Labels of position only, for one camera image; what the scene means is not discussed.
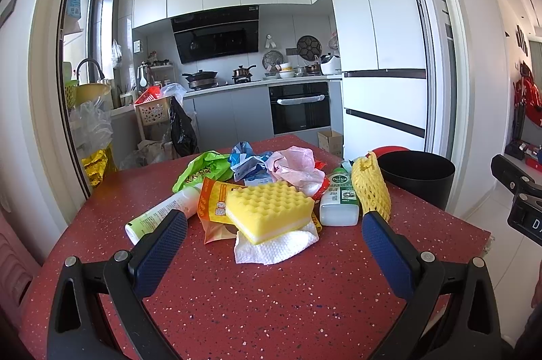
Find yellow sponge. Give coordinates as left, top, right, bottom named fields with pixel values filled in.
left=225, top=181, right=314, bottom=244

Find gold foil bag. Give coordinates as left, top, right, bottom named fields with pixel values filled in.
left=82, top=143, right=118, bottom=187

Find clear plastic bag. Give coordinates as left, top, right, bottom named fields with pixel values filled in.
left=69, top=97, right=113, bottom=160

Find pink plastic bag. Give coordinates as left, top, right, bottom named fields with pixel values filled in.
left=266, top=146, right=329, bottom=200

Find black range hood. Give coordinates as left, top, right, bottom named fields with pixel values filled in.
left=170, top=5, right=260, bottom=64

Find red banner object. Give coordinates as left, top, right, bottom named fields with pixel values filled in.
left=513, top=62, right=541, bottom=144

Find white green detergent bottle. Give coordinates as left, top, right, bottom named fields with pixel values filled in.
left=320, top=167, right=360, bottom=227

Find black wok on stove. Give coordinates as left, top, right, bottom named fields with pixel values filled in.
left=182, top=70, right=218, bottom=90

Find white refrigerator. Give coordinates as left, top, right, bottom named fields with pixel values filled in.
left=333, top=0, right=428, bottom=160

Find steel pot on stove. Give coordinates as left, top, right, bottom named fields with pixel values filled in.
left=231, top=64, right=256, bottom=84

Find white paper towel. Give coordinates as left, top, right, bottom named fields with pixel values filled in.
left=234, top=221, right=319, bottom=265

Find black built-in oven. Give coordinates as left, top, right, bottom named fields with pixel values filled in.
left=269, top=82, right=331, bottom=135

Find orange yellow snack bag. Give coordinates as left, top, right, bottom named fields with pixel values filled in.
left=196, top=177, right=244, bottom=244

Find pale green drink bottle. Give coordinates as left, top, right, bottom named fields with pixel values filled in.
left=124, top=184, right=201, bottom=244

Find wooden rack with basket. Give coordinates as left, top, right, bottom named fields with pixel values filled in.
left=134, top=85, right=170, bottom=141

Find black trash bin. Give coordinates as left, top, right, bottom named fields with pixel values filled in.
left=378, top=151, right=456, bottom=211

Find black kitchen faucet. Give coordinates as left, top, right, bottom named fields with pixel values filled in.
left=75, top=58, right=106, bottom=84

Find pink chair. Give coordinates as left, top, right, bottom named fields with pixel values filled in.
left=0, top=211, right=40, bottom=330

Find yellow foam fruit net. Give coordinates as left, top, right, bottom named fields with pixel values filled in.
left=351, top=152, right=391, bottom=221

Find cardboard box on floor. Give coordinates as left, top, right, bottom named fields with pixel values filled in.
left=318, top=129, right=343, bottom=158

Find black garbage bag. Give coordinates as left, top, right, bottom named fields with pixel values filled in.
left=169, top=97, right=199, bottom=157

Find blue white plastic bag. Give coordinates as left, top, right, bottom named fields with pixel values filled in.
left=229, top=141, right=273, bottom=186

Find red plastic stool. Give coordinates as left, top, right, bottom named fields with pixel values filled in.
left=373, top=146, right=408, bottom=158

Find green snack bag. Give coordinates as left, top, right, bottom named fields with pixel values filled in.
left=172, top=151, right=233, bottom=193

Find grey lower cabinets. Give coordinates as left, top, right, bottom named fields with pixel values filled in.
left=184, top=76, right=343, bottom=151

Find white rice cooker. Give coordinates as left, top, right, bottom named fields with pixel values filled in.
left=320, top=53, right=342, bottom=75

